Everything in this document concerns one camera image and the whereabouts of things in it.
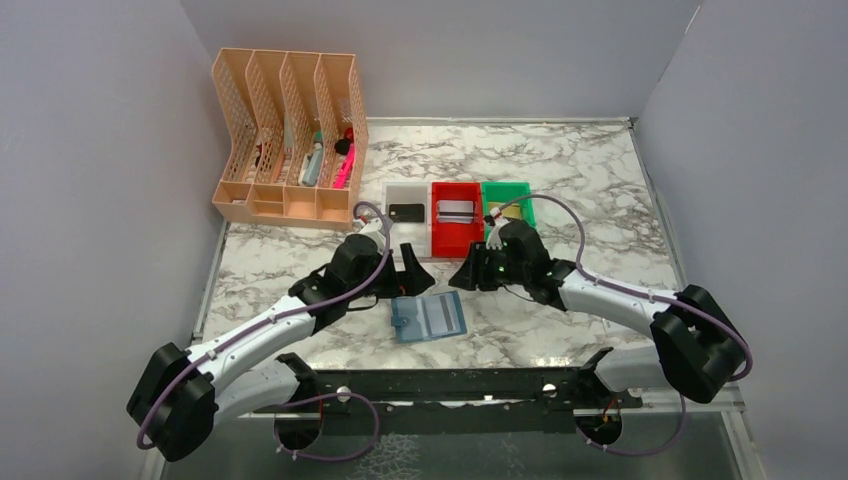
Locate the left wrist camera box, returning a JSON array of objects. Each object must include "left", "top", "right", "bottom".
[{"left": 354, "top": 218, "right": 390, "bottom": 247}]

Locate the black credit card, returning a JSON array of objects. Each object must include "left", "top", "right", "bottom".
[{"left": 388, "top": 203, "right": 427, "bottom": 223}]

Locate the green plastic bin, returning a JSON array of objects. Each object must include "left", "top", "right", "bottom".
[{"left": 480, "top": 181, "right": 541, "bottom": 252}]

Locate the white striped card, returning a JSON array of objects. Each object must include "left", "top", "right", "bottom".
[{"left": 436, "top": 199, "right": 475, "bottom": 224}]

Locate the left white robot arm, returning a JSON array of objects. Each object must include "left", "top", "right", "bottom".
[{"left": 126, "top": 234, "right": 435, "bottom": 461}]

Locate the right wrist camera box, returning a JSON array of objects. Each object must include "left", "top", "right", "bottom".
[{"left": 486, "top": 216, "right": 509, "bottom": 250}]

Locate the white plastic bin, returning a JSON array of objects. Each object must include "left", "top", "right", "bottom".
[{"left": 382, "top": 182, "right": 432, "bottom": 259}]

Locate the blue leather card holder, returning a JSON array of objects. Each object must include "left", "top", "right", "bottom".
[{"left": 390, "top": 291, "right": 467, "bottom": 343}]

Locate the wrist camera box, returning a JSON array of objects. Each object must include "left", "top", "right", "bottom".
[
  {"left": 486, "top": 216, "right": 509, "bottom": 250},
  {"left": 354, "top": 218, "right": 390, "bottom": 247}
]

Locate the gold credit card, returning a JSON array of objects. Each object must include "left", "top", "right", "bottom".
[{"left": 499, "top": 203, "right": 523, "bottom": 220}]

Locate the purple cable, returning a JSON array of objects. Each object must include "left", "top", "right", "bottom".
[
  {"left": 135, "top": 201, "right": 395, "bottom": 463},
  {"left": 486, "top": 193, "right": 755, "bottom": 458}
]

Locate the red plastic bin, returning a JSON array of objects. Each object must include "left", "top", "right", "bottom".
[{"left": 431, "top": 182, "right": 484, "bottom": 258}]

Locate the teal grey stapler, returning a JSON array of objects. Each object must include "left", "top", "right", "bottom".
[{"left": 299, "top": 131, "right": 324, "bottom": 187}]

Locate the peach plastic file organizer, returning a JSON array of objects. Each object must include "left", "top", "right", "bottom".
[{"left": 212, "top": 48, "right": 369, "bottom": 230}]

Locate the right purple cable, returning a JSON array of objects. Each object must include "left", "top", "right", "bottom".
[{"left": 486, "top": 193, "right": 755, "bottom": 458}]

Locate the black binder clip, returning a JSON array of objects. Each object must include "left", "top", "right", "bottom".
[{"left": 334, "top": 137, "right": 354, "bottom": 157}]

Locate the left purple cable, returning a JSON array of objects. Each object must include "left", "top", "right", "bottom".
[{"left": 135, "top": 201, "right": 395, "bottom": 463}]

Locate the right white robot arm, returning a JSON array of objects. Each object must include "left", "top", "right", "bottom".
[{"left": 449, "top": 221, "right": 745, "bottom": 404}]

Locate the pink highlighter pen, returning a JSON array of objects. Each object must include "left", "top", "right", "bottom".
[{"left": 332, "top": 142, "right": 356, "bottom": 189}]

